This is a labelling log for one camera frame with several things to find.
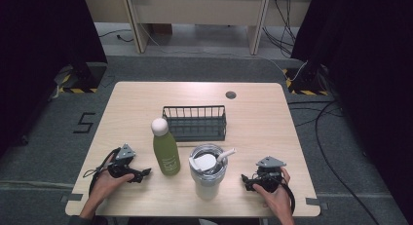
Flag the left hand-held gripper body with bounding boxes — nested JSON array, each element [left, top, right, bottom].
[[107, 143, 140, 180]]

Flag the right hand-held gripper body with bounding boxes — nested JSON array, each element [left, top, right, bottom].
[[254, 156, 288, 193]]

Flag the green bottle with white cap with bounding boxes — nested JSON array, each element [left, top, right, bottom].
[[150, 117, 182, 177]]

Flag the grey tumbler with straw lid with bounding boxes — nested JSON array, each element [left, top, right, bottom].
[[188, 143, 238, 201]]

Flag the dark grey wire rack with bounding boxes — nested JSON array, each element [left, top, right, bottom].
[[162, 104, 227, 142]]

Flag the person's right hand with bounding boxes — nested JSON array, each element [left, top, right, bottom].
[[252, 167, 292, 217]]

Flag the person's left hand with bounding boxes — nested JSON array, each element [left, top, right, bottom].
[[92, 152, 135, 204]]

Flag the black stand base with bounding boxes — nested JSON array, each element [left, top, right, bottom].
[[57, 61, 109, 94], [282, 66, 329, 96]]

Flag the black curtain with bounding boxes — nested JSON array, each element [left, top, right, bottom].
[[0, 0, 109, 158], [290, 0, 413, 225]]

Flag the black strap of right gripper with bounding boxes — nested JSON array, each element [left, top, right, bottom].
[[280, 181, 297, 215]]

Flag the black strap of gripper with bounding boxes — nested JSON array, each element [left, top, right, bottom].
[[280, 181, 297, 215], [82, 146, 122, 197]]

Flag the black strap of left gripper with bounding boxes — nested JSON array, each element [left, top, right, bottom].
[[82, 146, 122, 197]]

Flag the long black floor cable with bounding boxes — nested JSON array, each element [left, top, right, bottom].
[[286, 99, 382, 225]]

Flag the short black floor cable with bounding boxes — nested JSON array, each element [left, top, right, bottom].
[[97, 28, 134, 44]]

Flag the bundle of black cables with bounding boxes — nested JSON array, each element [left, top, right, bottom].
[[262, 0, 298, 58]]

